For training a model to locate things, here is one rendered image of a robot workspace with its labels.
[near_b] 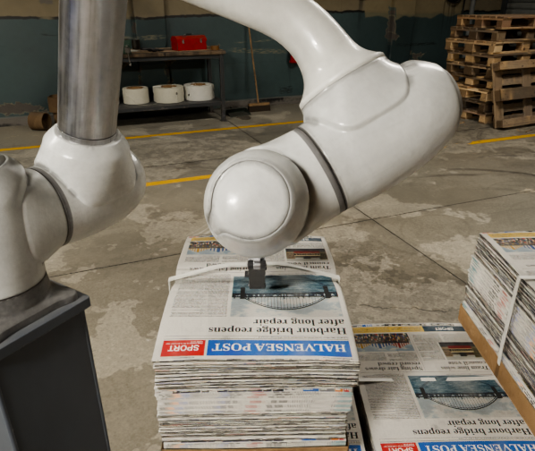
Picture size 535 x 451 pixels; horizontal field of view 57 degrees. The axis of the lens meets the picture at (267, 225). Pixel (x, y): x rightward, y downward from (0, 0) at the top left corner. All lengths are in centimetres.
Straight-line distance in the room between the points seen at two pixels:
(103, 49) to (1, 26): 629
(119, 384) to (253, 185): 193
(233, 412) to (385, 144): 46
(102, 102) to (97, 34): 11
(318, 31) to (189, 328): 44
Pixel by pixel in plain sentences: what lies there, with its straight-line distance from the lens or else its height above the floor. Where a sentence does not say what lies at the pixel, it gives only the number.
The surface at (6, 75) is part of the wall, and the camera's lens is 719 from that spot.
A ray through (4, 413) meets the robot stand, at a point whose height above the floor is 87.
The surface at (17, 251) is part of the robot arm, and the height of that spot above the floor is 113.
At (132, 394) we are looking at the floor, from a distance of 224.
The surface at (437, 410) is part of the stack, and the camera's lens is 99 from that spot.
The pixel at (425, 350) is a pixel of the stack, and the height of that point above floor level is 83.
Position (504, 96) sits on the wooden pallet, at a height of 41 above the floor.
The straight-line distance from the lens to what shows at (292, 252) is 93.
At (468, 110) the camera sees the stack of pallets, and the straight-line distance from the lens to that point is 735.
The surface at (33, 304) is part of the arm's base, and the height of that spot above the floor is 103.
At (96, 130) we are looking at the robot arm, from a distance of 91.
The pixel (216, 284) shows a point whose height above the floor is 107.
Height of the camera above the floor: 150
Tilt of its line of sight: 25 degrees down
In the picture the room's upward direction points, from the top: straight up
